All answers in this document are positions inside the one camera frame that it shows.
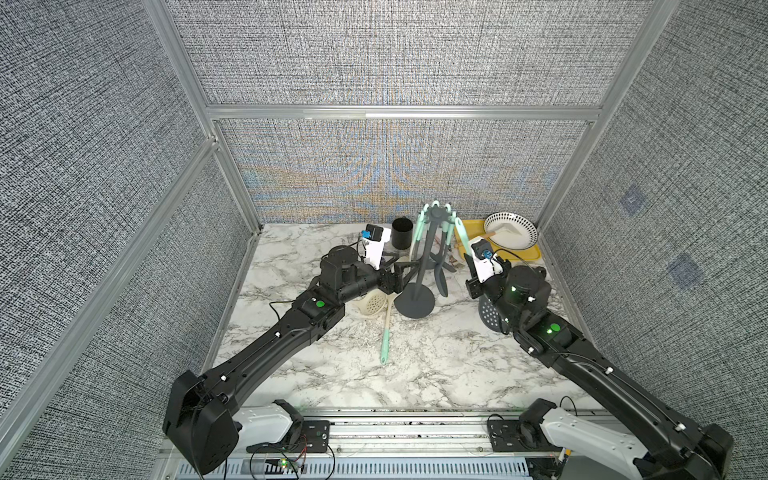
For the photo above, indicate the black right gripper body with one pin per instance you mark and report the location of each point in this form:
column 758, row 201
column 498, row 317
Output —
column 478, row 288

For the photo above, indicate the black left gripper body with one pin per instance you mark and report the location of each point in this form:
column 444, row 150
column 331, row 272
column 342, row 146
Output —
column 384, row 284

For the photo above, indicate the cream skimmer long handle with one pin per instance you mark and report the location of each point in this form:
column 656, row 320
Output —
column 417, row 234

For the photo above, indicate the dark grey utensil rack stand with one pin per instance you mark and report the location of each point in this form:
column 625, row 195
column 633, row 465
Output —
column 417, row 300

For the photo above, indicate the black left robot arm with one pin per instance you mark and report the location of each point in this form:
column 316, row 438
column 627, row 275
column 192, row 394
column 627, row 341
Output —
column 199, row 418

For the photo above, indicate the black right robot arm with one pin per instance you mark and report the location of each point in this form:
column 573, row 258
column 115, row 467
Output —
column 660, row 443

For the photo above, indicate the black cup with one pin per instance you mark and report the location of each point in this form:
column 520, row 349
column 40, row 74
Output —
column 402, row 231

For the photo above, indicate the yellow tray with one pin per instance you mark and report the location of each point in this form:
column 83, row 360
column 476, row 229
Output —
column 475, row 228

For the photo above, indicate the white patterned plate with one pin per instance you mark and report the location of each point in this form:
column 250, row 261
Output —
column 527, row 231

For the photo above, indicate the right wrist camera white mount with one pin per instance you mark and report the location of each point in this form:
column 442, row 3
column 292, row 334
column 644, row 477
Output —
column 484, row 259

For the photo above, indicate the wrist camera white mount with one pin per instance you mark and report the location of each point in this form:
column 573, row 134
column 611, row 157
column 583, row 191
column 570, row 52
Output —
column 374, row 238
column 484, row 259

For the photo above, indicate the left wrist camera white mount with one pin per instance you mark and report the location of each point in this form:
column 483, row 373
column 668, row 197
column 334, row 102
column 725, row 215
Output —
column 374, row 238

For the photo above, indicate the white spatula wooden handle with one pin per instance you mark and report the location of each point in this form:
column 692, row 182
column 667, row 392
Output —
column 486, row 235

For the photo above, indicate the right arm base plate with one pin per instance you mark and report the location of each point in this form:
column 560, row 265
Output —
column 505, row 437

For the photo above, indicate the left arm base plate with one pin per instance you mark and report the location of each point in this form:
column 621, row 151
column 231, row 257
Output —
column 309, row 437

